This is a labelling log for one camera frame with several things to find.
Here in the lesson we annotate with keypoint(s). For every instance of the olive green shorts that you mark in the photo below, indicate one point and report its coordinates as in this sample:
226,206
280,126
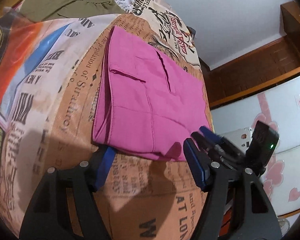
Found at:
44,10

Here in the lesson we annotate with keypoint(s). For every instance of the pink pants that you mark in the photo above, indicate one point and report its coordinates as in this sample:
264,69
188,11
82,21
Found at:
147,105

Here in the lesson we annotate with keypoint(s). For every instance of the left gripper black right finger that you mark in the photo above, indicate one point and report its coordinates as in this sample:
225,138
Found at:
236,206

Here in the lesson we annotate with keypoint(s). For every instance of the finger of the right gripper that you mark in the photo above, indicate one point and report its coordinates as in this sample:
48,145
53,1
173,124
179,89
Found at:
210,136
212,146

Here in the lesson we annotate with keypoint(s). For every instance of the newspaper print bed cover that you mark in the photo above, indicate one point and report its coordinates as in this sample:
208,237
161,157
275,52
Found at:
50,75

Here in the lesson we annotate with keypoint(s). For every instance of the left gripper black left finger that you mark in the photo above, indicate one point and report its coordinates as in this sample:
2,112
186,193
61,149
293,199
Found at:
63,204

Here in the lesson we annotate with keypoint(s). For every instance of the white laptop with stickers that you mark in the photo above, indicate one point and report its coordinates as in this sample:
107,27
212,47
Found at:
241,138

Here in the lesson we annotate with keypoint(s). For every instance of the wooden overhead cabinet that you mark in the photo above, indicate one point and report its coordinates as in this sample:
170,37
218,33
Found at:
291,22

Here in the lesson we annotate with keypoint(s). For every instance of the brown wooden door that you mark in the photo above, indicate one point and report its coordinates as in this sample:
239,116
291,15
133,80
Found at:
253,69

